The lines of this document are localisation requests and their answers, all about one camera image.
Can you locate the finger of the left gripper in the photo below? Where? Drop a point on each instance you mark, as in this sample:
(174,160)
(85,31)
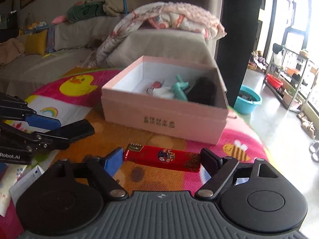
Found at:
(39,121)
(41,141)

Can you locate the metal balcony shelf rack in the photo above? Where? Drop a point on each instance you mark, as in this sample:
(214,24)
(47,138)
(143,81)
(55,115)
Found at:
(298,73)

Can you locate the pair of slippers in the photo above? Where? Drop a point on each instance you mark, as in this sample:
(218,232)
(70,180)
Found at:
(314,150)

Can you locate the cream lotion tube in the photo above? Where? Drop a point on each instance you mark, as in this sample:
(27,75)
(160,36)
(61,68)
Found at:
(8,180)

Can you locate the yellow cushion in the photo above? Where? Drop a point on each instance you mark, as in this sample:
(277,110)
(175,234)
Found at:
(36,43)

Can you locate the black cylindrical cup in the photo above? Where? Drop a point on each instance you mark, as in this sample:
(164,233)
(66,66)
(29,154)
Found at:
(203,92)

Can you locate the teal plastic basin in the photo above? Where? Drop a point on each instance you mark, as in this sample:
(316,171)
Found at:
(247,100)

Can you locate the green plush pillow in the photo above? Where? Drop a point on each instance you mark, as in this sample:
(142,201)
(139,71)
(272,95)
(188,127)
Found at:
(81,12)

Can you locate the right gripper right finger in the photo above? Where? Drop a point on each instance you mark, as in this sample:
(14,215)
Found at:
(255,197)

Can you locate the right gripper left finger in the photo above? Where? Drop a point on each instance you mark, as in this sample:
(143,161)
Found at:
(69,197)

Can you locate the black phone case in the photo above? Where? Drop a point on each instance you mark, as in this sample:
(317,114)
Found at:
(74,131)

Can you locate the pink cardboard box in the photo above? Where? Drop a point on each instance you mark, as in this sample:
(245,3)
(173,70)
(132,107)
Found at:
(125,100)

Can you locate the white adapter box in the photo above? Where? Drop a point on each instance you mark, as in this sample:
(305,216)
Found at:
(24,183)

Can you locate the floral pink blanket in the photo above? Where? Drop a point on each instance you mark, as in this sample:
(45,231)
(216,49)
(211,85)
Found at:
(161,15)

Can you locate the teal plastic clip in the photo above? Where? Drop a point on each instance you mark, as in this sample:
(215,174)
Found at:
(179,87)

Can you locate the beige pillow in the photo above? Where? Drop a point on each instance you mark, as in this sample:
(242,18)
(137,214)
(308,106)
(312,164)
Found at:
(116,7)

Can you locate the colourful cartoon play mat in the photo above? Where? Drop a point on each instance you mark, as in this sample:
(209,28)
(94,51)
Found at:
(238,140)

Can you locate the red plastic basin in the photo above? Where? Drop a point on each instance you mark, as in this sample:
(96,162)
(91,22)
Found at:
(274,81)

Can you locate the beige covered sofa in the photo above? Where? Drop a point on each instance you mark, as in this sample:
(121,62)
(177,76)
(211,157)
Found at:
(24,75)

